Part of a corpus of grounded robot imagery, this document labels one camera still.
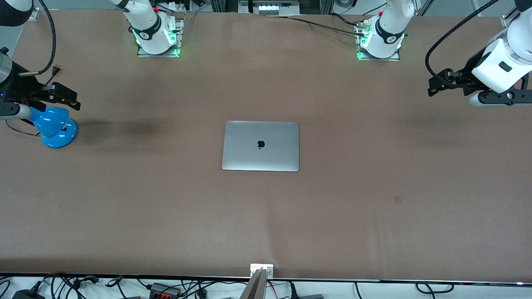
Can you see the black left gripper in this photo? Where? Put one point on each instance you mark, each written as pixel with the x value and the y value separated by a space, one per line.
pixel 468 71

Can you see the blue desk lamp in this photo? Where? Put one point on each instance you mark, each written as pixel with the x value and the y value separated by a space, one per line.
pixel 56 128

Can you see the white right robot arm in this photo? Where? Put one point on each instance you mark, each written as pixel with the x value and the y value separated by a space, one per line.
pixel 145 25

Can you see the grey aluminium laptop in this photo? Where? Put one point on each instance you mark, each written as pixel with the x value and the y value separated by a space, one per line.
pixel 260 145

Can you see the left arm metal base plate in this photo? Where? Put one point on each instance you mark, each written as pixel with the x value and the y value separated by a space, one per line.
pixel 380 59

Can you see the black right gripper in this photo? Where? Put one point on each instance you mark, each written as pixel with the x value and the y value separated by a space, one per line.
pixel 17 87

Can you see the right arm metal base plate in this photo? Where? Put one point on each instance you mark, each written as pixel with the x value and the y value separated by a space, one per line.
pixel 179 37

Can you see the grey power strip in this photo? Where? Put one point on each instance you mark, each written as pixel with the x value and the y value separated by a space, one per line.
pixel 272 7

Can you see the red black connector block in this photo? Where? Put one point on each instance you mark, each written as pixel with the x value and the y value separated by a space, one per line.
pixel 165 290

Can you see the grey camera mount pole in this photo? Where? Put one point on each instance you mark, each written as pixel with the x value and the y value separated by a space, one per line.
pixel 254 288

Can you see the black power adapter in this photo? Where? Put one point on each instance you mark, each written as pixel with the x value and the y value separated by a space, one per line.
pixel 27 294

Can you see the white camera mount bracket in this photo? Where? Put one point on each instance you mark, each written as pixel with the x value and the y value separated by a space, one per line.
pixel 268 270

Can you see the aluminium frame profile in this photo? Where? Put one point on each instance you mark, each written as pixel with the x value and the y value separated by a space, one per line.
pixel 509 18
pixel 35 12

